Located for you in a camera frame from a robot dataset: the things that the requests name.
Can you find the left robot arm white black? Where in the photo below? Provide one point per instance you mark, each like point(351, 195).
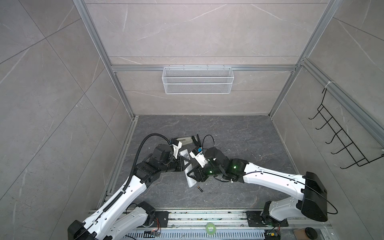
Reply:
point(111, 221)

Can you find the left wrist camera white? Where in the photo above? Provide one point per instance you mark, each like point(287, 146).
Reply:
point(176, 145)

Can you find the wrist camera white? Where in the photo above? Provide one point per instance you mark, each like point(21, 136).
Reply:
point(197, 154)
point(176, 145)

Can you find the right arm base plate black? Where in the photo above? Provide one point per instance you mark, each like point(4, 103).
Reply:
point(258, 219)

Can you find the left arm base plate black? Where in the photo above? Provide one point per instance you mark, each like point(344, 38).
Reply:
point(157, 219)

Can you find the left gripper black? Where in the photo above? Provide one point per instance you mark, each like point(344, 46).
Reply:
point(181, 166)

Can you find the black wire hook rack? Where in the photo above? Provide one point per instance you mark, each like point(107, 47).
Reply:
point(339, 133)

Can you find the black round cap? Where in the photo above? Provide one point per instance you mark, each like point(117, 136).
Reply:
point(311, 233)

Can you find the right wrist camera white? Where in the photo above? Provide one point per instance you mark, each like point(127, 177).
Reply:
point(197, 154)

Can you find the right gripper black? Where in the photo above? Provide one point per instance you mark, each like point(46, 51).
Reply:
point(198, 172)

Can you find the grey black stapler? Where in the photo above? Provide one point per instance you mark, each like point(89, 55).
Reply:
point(195, 139)

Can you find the white wire mesh basket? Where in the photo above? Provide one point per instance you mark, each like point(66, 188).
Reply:
point(197, 80)

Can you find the green round sticker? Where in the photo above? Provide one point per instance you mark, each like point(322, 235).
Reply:
point(210, 229)

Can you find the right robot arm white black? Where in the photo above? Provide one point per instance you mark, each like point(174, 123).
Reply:
point(307, 196)

